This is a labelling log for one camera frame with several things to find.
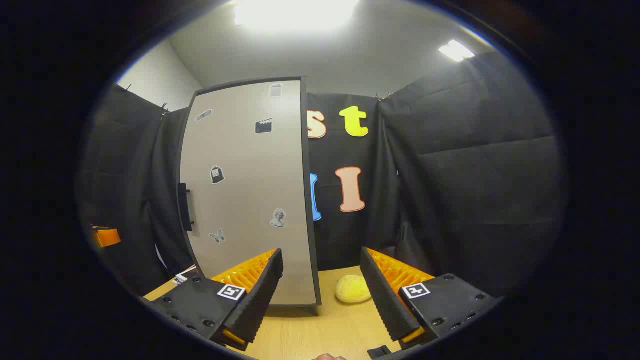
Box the dark grey cabinet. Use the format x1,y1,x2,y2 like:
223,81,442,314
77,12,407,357
178,76,323,308

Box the yellow round sponge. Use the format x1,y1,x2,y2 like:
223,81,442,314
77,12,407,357
335,275,372,304

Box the grey cabinet door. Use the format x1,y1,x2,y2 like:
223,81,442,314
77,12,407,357
179,76,322,307

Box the large ceiling light panel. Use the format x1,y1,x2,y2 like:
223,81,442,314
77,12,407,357
234,0,361,31

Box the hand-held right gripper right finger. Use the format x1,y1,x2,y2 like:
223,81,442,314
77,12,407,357
360,246,502,351

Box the small ceiling light panel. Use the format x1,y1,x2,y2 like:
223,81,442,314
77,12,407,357
438,39,476,63

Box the black door handle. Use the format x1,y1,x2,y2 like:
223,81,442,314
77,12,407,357
178,183,195,232

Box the black backdrop cloth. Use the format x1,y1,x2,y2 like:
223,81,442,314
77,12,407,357
77,50,568,301

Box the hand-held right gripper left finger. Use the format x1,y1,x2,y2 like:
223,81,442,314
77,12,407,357
150,248,284,351

